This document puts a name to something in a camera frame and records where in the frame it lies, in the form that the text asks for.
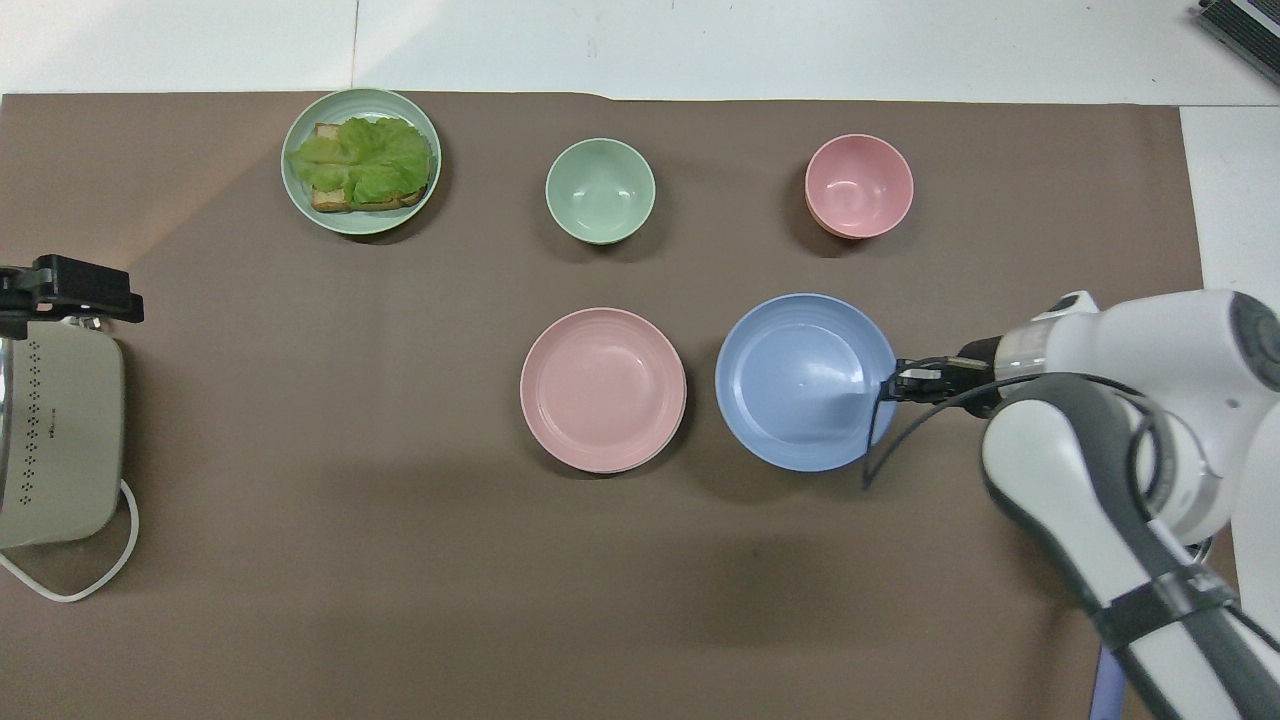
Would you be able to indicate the black stand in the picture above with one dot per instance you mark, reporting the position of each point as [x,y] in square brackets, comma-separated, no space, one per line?
[85,285]

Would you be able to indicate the toast slice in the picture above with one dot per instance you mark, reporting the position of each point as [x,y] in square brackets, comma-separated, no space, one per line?
[330,199]

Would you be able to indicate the green lettuce leaf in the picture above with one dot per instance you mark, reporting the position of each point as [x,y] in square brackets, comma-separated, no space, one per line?
[365,155]

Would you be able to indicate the blue plate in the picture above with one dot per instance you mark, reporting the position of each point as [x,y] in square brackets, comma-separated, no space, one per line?
[795,385]

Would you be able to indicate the green plate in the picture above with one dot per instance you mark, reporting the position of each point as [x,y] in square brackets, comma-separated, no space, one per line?
[300,205]

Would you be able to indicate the pink plate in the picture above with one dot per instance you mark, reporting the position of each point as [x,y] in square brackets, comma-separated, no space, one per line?
[603,390]

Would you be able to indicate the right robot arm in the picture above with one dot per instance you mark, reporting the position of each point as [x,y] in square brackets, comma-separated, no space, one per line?
[1120,470]

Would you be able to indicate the green bowl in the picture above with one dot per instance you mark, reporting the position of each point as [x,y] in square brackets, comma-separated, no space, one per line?
[600,190]

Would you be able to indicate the grey ribbed metal box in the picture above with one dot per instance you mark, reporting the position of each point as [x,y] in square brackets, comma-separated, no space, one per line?
[1245,30]

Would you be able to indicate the pink bowl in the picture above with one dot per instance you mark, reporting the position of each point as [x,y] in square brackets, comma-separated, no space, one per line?
[858,185]

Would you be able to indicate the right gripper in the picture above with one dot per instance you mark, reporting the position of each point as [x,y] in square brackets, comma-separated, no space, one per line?
[975,372]

